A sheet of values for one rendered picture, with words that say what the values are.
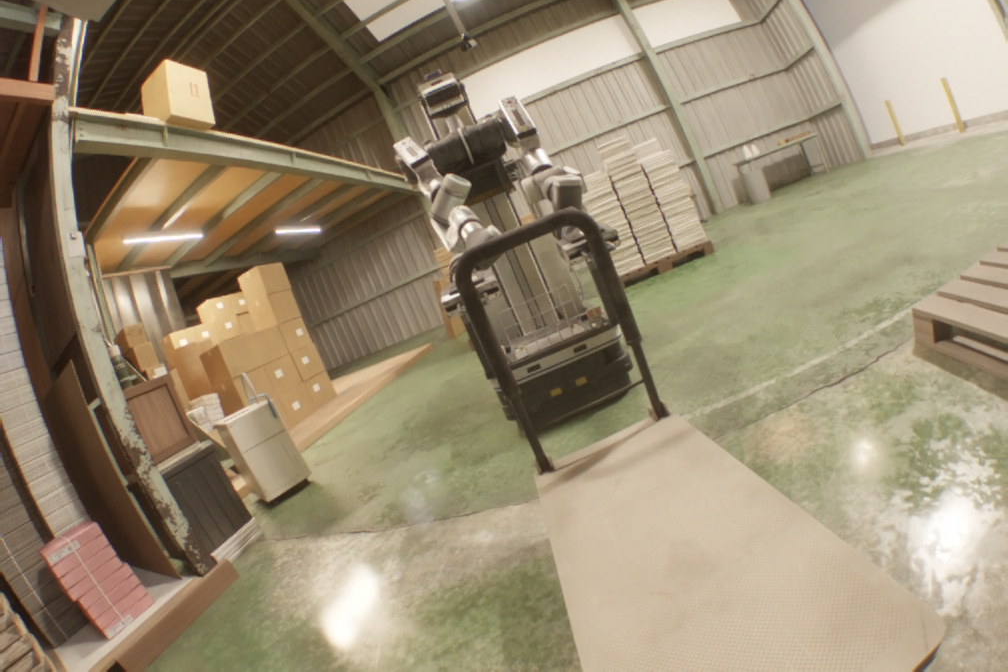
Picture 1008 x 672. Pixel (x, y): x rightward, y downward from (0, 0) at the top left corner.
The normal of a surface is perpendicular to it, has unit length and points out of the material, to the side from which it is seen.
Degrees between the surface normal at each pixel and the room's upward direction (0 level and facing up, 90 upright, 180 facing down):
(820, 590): 0
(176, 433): 90
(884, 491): 0
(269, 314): 90
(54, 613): 90
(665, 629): 0
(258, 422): 90
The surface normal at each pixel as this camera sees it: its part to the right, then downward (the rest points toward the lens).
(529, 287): 0.00, 0.07
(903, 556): -0.39, -0.92
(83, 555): 0.90, -0.37
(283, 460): 0.75, -0.27
